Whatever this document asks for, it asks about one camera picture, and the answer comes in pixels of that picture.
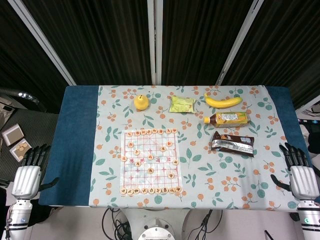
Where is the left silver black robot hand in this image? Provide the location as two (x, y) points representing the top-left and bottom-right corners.
(11, 144), (60, 201)

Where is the white robot torso base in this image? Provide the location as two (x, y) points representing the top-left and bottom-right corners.
(119, 208), (193, 240)

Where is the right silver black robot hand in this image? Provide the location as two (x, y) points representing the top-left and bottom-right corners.
(270, 142), (320, 201)

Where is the black pleated curtain panel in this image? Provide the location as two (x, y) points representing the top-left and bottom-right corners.
(0, 0), (68, 101)
(222, 0), (320, 108)
(161, 0), (258, 86)
(22, 0), (153, 86)

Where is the yellow pear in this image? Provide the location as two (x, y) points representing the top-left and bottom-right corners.
(133, 94), (151, 111)

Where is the green snack packet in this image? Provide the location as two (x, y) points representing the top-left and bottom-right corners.
(168, 95), (197, 115)

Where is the dark blue table cover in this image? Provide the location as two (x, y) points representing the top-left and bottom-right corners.
(38, 84), (316, 208)

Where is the yellow label drink bottle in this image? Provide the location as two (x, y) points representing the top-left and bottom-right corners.
(203, 111), (252, 128)

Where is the black cable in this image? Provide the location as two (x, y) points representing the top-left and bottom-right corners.
(192, 209), (223, 240)
(101, 207), (118, 240)
(112, 212), (133, 240)

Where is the black curved tube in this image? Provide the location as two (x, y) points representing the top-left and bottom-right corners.
(0, 86), (21, 97)

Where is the tan cardboard box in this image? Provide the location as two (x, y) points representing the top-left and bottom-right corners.
(0, 96), (16, 118)

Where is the grey cluttered side table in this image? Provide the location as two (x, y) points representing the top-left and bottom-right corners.
(294, 99), (320, 126)

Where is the white frame post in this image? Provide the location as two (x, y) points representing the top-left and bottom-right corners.
(146, 0), (164, 85)
(215, 0), (265, 86)
(7, 0), (77, 86)

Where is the floral print tablecloth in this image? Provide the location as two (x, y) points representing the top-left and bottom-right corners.
(88, 84), (311, 213)

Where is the black mesh chair seat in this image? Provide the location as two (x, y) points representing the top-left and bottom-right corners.
(0, 109), (60, 181)

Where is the yellow banana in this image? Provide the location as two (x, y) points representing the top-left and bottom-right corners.
(203, 92), (244, 110)

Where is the brown silver snack bag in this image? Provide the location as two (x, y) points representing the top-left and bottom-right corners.
(210, 130), (256, 158)

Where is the chrome metal bracket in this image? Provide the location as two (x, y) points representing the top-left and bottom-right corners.
(16, 91), (41, 105)

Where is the paper chinese chess board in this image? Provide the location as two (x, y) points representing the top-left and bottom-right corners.
(120, 128), (185, 195)

